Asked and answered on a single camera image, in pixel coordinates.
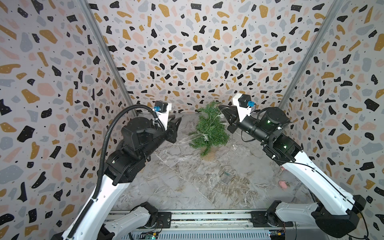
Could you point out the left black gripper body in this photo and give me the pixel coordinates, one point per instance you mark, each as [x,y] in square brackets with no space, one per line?
[171,134]

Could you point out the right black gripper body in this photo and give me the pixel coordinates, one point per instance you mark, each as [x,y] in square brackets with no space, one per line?
[233,130]

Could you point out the small green christmas tree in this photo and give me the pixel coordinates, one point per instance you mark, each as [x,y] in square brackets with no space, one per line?
[197,141]

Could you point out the clear string light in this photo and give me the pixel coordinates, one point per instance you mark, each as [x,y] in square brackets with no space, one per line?
[212,129]

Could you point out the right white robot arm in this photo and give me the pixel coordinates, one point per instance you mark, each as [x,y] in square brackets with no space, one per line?
[336,212]

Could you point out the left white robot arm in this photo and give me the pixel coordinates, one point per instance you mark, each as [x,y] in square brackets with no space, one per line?
[140,139]

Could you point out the clear battery box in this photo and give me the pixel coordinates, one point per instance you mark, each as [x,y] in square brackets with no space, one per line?
[227,177]

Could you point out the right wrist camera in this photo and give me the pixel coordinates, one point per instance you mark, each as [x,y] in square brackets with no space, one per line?
[243,105]

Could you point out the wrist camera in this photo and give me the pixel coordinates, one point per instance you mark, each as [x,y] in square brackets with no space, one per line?
[243,105]
[163,110]

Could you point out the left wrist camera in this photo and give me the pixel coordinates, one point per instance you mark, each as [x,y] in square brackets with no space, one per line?
[163,110]

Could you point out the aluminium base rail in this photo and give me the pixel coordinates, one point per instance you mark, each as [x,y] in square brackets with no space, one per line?
[224,225]

